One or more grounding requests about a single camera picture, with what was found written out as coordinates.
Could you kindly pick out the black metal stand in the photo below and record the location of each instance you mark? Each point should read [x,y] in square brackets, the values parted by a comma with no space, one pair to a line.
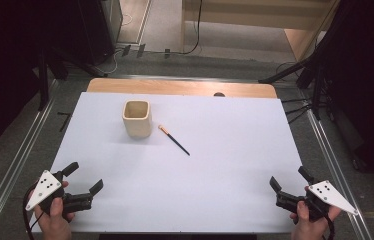
[43,80]
[315,83]

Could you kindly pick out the black pen with orange end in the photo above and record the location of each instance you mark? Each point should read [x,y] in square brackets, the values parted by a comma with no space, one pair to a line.
[174,140]

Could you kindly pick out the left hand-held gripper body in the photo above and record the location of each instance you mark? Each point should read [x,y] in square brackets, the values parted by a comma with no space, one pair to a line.
[44,188]

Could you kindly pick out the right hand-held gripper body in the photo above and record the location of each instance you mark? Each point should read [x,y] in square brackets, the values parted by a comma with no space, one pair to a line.
[328,196]

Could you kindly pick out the beige square cup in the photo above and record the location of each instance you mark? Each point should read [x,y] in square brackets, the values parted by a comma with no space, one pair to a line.
[137,119]

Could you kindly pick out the person's right hand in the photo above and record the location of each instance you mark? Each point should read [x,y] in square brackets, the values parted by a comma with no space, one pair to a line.
[308,228]

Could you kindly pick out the person's left hand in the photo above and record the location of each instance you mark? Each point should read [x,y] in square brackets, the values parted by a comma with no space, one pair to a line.
[54,220]

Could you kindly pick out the black cabinet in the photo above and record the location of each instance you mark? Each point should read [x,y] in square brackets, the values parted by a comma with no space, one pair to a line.
[98,30]

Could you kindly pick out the white table mat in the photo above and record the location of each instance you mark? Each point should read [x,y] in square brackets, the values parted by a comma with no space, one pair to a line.
[181,186]

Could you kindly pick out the light wooden furniture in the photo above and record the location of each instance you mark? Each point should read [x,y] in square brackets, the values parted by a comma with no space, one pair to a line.
[303,40]

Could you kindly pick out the aluminium floor rail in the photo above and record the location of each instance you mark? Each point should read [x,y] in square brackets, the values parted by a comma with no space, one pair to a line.
[335,166]
[11,170]

